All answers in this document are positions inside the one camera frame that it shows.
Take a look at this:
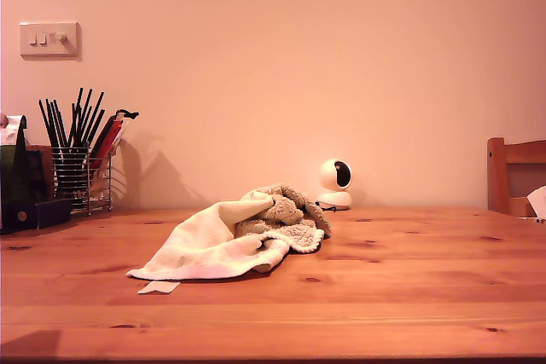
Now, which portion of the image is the white round security camera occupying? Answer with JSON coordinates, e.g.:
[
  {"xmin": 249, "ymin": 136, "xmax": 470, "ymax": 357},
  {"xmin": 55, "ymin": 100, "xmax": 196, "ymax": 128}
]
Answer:
[{"xmin": 315, "ymin": 158, "xmax": 354, "ymax": 211}]

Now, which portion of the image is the green white paper bag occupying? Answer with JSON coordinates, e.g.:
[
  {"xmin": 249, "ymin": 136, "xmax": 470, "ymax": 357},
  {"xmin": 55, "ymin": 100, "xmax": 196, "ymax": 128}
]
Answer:
[{"xmin": 0, "ymin": 114, "xmax": 49, "ymax": 228}]

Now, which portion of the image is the cream terry tea towel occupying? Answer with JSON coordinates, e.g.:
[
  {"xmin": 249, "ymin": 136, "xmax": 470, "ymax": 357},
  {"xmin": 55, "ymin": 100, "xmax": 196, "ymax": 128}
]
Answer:
[{"xmin": 125, "ymin": 183, "xmax": 333, "ymax": 282}]

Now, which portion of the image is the black drinking straw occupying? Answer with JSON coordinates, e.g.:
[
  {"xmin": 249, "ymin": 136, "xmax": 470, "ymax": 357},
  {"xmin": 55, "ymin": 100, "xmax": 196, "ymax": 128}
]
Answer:
[
  {"xmin": 82, "ymin": 90, "xmax": 106, "ymax": 147},
  {"xmin": 44, "ymin": 97, "xmax": 64, "ymax": 150},
  {"xmin": 86, "ymin": 108, "xmax": 107, "ymax": 147},
  {"xmin": 74, "ymin": 88, "xmax": 93, "ymax": 148},
  {"xmin": 38, "ymin": 99, "xmax": 59, "ymax": 150},
  {"xmin": 52, "ymin": 99, "xmax": 70, "ymax": 150},
  {"xmin": 67, "ymin": 87, "xmax": 84, "ymax": 147}
]

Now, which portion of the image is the white light switch plate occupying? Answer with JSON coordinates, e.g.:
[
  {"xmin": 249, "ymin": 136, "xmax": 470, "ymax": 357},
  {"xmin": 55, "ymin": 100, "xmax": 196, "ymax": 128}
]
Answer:
[{"xmin": 19, "ymin": 20, "xmax": 82, "ymax": 61}]

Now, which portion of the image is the wooden chair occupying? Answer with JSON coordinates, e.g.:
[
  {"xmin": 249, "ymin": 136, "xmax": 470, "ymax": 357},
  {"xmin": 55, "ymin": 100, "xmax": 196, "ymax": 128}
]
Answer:
[{"xmin": 487, "ymin": 136, "xmax": 546, "ymax": 218}]

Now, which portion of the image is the dark box with round logo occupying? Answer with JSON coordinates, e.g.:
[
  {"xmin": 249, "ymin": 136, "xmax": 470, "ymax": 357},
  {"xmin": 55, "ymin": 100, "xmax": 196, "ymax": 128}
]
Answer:
[{"xmin": 0, "ymin": 198, "xmax": 73, "ymax": 235}]

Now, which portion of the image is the chrome wire utensil holder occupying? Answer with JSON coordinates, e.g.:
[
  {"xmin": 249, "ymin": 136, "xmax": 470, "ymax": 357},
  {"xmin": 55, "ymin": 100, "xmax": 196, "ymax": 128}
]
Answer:
[{"xmin": 50, "ymin": 142, "xmax": 115, "ymax": 217}]

